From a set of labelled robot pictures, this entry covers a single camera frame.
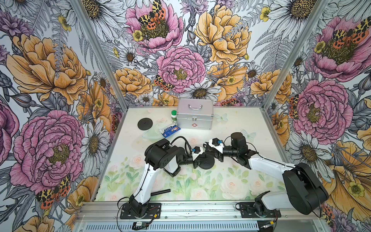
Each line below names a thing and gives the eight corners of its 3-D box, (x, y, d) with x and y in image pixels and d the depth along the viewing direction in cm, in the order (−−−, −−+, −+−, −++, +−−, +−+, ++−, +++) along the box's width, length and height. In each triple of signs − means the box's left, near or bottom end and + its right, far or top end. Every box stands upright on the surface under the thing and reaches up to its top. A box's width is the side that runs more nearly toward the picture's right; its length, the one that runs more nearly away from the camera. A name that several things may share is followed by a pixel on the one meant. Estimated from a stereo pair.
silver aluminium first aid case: (178, 130, 109) (176, 115, 97) (179, 104, 126) (178, 89, 114) (212, 130, 109) (215, 115, 97) (209, 104, 126) (211, 89, 114)
